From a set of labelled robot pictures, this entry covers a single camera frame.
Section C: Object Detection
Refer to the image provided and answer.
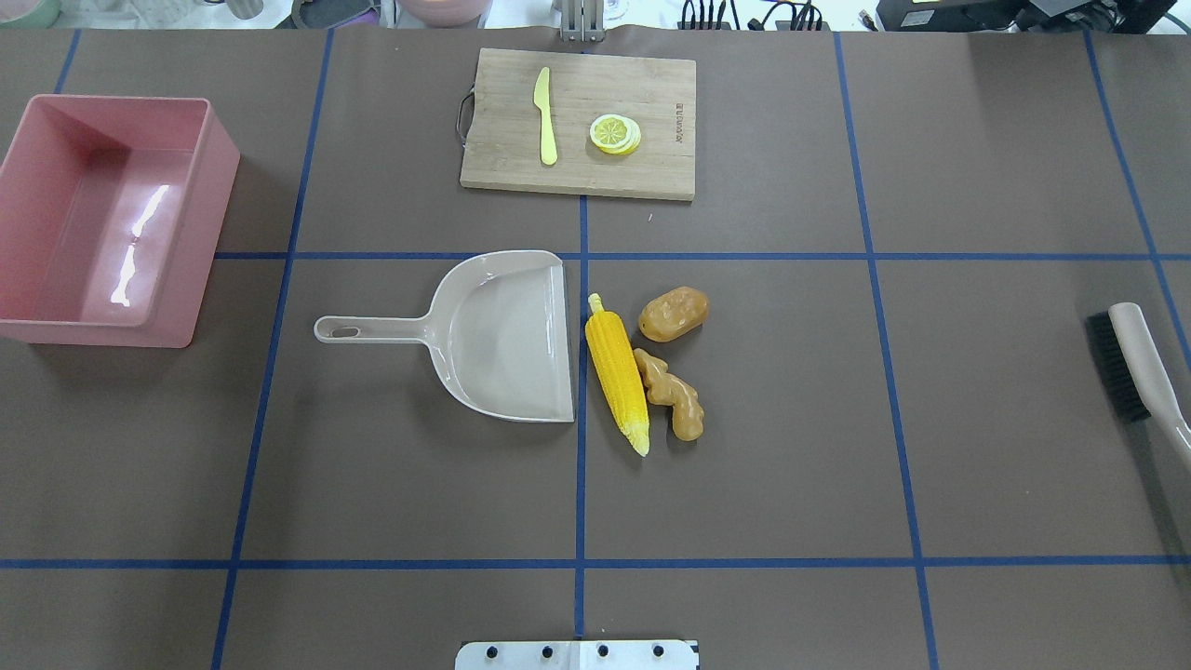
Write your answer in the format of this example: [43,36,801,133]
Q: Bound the yellow toy corn cob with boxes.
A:
[584,292,650,458]

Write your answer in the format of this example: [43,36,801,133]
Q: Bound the brown toy potato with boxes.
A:
[637,286,710,342]

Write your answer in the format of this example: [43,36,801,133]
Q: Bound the tan toy ginger root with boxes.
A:
[632,347,705,442]

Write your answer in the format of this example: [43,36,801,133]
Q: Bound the beige plastic dustpan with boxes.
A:
[312,250,575,422]

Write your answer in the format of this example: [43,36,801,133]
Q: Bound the beige hand brush black bristles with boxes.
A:
[1084,302,1190,468]

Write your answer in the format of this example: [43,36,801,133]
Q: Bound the pink plastic bin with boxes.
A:
[1,94,241,347]

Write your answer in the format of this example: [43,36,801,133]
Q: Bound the yellow toy lemon slices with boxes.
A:
[588,114,642,155]

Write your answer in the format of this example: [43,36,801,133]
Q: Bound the wooden cutting board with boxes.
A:
[460,46,697,202]

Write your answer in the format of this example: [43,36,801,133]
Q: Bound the yellow plastic toy knife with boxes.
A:
[532,65,559,165]

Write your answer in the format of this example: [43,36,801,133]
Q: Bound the pink bowl with ice cubes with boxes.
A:
[395,0,492,27]

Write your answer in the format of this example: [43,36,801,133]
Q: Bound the aluminium frame post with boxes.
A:
[553,0,607,43]

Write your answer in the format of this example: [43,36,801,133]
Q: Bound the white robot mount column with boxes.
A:
[454,639,701,669]

